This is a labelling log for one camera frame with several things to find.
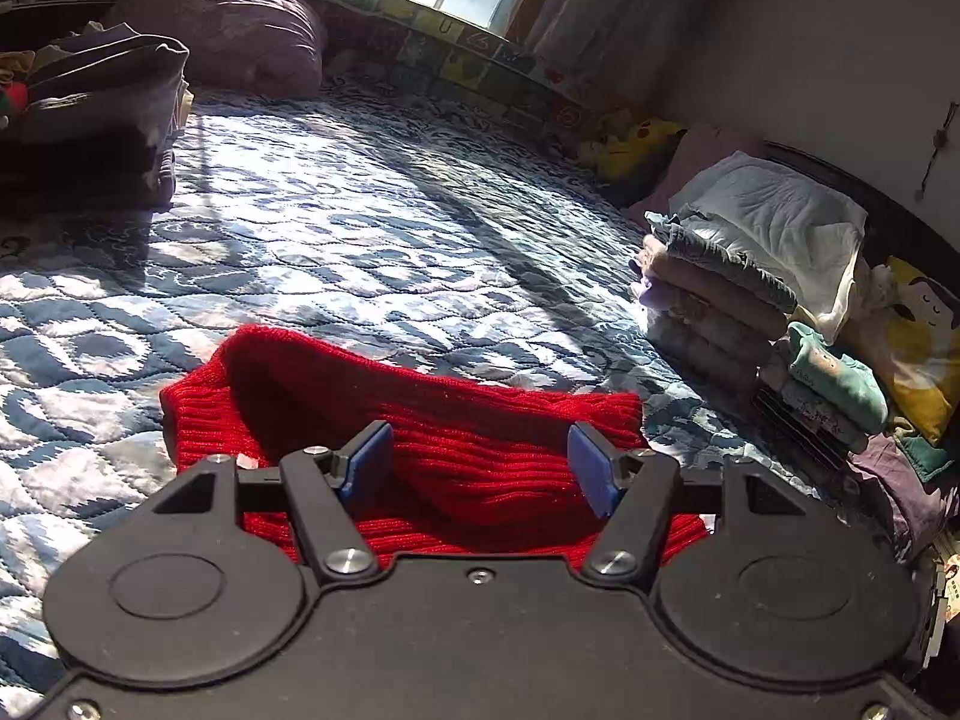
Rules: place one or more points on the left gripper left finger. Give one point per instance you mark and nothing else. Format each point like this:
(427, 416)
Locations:
(322, 487)

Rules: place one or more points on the purple pillow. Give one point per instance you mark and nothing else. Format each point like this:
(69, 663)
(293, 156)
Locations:
(269, 47)

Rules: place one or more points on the pink pillow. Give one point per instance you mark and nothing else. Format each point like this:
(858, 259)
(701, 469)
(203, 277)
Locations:
(702, 146)

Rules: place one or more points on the white folded duvet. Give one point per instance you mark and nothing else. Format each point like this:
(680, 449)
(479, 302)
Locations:
(802, 232)

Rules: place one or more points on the dark wooden headboard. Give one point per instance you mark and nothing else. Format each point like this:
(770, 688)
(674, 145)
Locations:
(891, 229)

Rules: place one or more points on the yellow plush toy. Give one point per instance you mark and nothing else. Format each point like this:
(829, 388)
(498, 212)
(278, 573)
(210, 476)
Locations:
(619, 144)

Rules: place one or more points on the colourful alphabet foam mat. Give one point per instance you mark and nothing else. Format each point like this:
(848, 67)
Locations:
(405, 49)

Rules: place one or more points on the yellow cartoon cushion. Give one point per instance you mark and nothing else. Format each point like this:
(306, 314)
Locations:
(908, 335)

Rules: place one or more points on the grey folded clothes pile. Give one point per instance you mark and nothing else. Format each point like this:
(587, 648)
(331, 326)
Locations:
(89, 121)

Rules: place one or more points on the blue white patterned quilt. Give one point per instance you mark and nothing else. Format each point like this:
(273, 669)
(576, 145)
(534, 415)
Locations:
(425, 241)

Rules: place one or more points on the green folded garment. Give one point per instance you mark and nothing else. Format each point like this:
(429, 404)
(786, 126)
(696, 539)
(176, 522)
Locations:
(848, 384)

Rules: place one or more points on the grey curtain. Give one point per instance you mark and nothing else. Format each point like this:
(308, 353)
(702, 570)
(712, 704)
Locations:
(627, 48)

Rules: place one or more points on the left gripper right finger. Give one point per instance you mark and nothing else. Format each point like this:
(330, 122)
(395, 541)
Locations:
(631, 491)

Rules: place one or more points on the stack of folded clothes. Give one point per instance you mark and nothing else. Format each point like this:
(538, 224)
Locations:
(710, 307)

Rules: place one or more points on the hanging wall ornament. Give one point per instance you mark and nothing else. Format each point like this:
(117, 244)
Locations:
(940, 141)

